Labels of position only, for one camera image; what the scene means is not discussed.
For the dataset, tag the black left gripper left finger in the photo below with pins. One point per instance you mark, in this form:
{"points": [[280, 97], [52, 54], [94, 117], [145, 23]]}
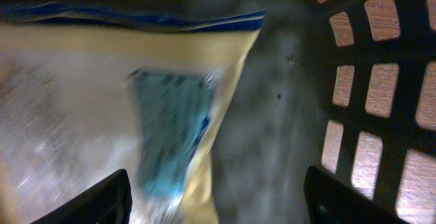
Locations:
{"points": [[108, 201]]}

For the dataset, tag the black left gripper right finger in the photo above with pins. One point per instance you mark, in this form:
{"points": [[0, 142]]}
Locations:
{"points": [[329, 201]]}

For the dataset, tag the large cream wipes bag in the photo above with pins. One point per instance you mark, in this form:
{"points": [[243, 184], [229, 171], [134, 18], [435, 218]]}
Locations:
{"points": [[86, 91]]}

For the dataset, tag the grey plastic mesh basket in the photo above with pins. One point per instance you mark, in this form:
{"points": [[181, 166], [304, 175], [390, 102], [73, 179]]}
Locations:
{"points": [[347, 86]]}

